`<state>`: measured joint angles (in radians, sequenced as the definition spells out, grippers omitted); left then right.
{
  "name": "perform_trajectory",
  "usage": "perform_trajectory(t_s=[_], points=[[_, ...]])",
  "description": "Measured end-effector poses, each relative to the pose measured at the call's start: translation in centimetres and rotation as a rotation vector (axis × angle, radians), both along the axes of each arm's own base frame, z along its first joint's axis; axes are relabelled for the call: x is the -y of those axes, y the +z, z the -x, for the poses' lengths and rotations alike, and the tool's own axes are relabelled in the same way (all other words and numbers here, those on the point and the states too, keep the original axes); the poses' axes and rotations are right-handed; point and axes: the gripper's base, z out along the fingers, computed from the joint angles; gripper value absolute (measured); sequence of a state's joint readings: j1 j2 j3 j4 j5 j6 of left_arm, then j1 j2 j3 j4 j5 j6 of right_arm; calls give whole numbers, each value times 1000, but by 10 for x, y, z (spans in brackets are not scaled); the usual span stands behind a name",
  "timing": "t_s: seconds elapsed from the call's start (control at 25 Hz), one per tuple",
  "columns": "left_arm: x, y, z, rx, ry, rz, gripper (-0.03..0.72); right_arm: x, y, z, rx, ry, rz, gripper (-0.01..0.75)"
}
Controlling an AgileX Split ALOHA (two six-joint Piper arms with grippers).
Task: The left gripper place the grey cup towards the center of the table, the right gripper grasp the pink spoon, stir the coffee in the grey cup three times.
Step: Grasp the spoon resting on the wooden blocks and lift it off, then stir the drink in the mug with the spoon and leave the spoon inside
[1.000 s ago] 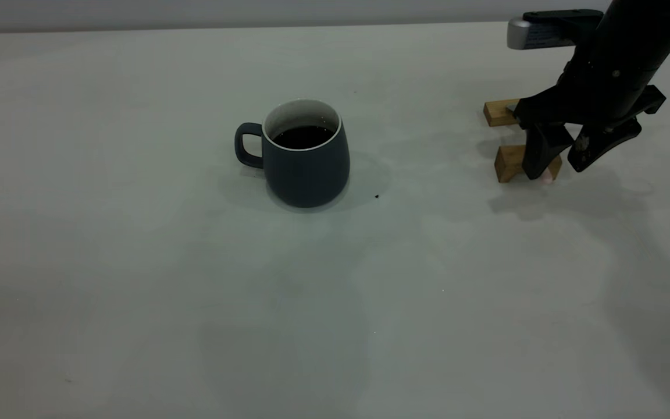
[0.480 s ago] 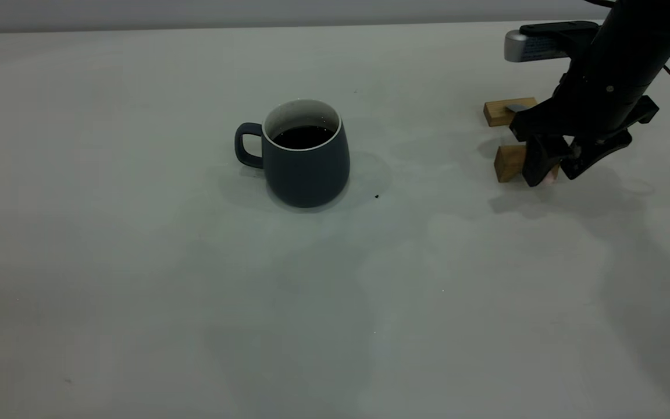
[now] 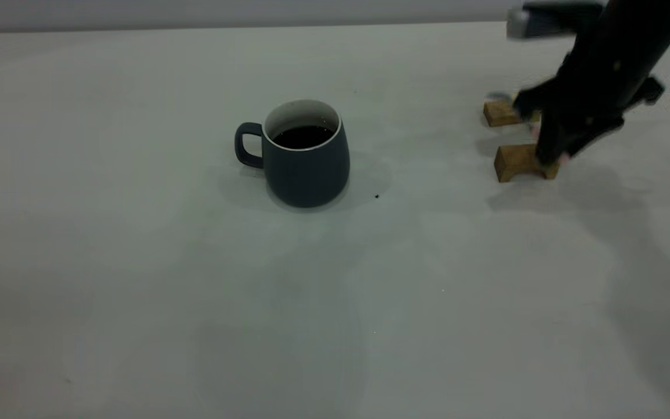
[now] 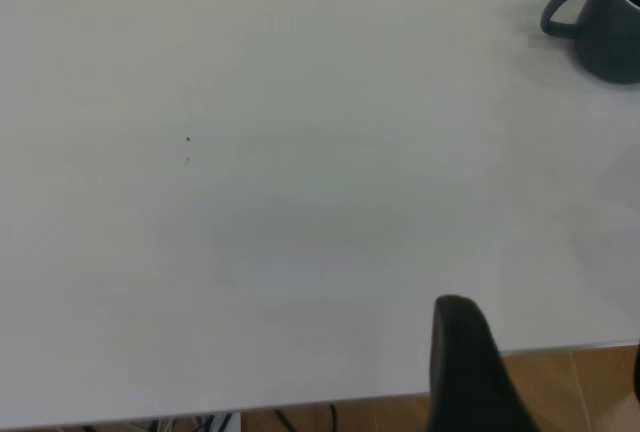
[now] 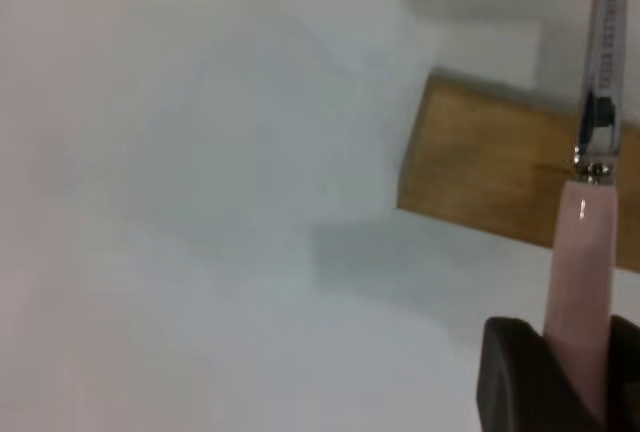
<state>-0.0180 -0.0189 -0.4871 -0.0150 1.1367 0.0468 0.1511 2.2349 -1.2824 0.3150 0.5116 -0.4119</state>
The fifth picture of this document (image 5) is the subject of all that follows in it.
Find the arched wooden block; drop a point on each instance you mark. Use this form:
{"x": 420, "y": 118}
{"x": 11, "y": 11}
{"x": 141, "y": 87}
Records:
{"x": 480, "y": 162}

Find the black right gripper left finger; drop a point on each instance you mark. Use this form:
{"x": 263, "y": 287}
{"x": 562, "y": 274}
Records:
{"x": 520, "y": 377}

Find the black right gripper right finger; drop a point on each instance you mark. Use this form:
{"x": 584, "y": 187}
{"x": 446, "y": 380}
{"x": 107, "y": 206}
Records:
{"x": 627, "y": 377}

